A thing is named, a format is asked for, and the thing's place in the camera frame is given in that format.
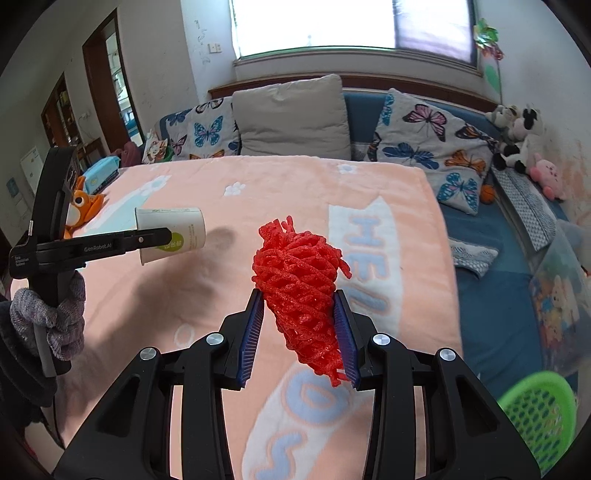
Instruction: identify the small butterfly print pillow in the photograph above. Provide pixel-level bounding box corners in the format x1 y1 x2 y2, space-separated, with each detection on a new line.
159 96 241 161

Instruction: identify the green plastic basket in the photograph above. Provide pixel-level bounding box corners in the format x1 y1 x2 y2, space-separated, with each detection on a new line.
499 370 580 480

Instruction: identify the pink round plush toy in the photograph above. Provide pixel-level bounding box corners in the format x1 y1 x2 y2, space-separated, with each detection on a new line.
529 154 568 201

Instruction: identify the black and white cow plush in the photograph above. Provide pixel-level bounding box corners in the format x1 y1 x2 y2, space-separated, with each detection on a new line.
492 107 546 175

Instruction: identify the light blue box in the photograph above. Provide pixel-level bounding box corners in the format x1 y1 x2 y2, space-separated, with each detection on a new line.
83 156 122 195

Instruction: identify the pink cloth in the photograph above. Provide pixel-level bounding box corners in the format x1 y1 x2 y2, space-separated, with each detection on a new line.
121 141 144 168

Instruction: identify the white appliance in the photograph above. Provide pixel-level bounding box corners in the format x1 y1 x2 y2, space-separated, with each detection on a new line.
18 145 47 200

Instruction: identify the grey striped cloth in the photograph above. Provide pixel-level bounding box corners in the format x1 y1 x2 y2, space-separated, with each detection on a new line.
450 240 499 278

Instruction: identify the picture card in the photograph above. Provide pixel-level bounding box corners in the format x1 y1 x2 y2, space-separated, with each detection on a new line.
141 131 172 164

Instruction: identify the person's left hand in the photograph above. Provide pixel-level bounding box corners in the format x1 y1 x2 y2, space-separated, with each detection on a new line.
9 272 87 363

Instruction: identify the window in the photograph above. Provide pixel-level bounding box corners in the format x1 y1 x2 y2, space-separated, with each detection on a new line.
231 0 478 70

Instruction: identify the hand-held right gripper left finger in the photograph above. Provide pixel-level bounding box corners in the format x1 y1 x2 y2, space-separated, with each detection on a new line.
53 288 266 480

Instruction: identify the grey patterned mat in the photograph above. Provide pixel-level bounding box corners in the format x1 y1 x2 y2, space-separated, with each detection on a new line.
492 166 557 252

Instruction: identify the clear plastic storage box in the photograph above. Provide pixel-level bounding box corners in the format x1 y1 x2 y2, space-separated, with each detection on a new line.
529 222 591 370

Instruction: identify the white paper cup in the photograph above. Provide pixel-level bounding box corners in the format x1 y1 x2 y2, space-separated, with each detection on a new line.
135 207 206 266

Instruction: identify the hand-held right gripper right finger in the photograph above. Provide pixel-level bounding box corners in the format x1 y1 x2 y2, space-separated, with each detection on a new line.
332 288 542 480

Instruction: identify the orange plush toy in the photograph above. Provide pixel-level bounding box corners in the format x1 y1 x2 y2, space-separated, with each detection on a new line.
62 175 107 240

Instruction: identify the beige pillow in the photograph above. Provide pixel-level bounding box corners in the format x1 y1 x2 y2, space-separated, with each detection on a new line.
231 74 352 161

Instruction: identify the colourful pinwheel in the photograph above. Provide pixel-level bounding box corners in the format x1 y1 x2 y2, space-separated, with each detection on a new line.
473 18 504 93

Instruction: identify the red foam fruit net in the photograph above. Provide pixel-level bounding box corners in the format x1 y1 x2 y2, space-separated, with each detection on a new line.
252 216 354 387

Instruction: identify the grey plush toy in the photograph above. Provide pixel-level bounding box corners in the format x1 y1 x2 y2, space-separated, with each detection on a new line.
485 105 518 139

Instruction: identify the large butterfly print pillow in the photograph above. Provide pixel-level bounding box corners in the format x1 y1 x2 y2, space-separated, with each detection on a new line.
365 88 497 217

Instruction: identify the wooden door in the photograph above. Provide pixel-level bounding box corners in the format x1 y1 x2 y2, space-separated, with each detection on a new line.
83 16 144 153

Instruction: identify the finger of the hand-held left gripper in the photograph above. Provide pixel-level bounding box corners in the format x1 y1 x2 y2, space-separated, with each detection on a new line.
123 227 175 254

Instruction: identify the peach printed blanket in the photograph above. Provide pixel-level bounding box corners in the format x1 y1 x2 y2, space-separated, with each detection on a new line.
51 157 465 480

